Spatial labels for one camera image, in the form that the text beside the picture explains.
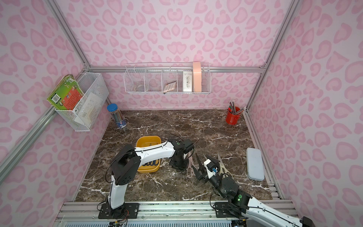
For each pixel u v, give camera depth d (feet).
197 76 2.72
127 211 2.37
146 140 3.29
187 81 3.04
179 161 2.43
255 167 2.82
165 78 3.50
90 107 2.75
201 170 2.87
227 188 1.81
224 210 2.38
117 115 3.24
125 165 1.65
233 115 3.50
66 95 2.36
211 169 1.97
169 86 3.09
